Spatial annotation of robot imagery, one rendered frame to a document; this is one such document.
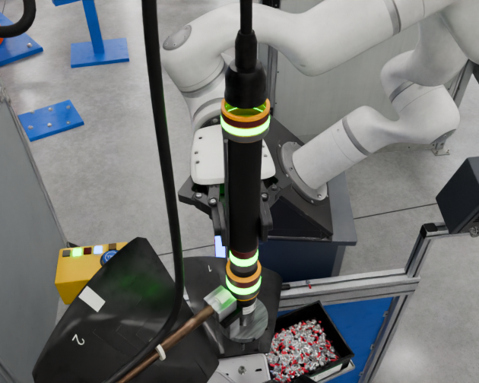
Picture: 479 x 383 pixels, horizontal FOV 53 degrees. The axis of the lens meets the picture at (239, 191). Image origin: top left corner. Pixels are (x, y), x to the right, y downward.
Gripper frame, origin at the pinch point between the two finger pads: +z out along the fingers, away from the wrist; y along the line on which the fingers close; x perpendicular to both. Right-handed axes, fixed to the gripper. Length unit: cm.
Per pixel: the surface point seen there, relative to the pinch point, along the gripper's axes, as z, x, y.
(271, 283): -19.5, -42.0, -9.0
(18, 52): -337, -152, 129
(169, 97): -262, -155, 13
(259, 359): -2.0, -38.0, -3.4
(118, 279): -4.2, -13.5, 16.1
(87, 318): 0.7, -14.1, 19.8
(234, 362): -2.0, -38.0, 0.9
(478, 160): -38, -31, -60
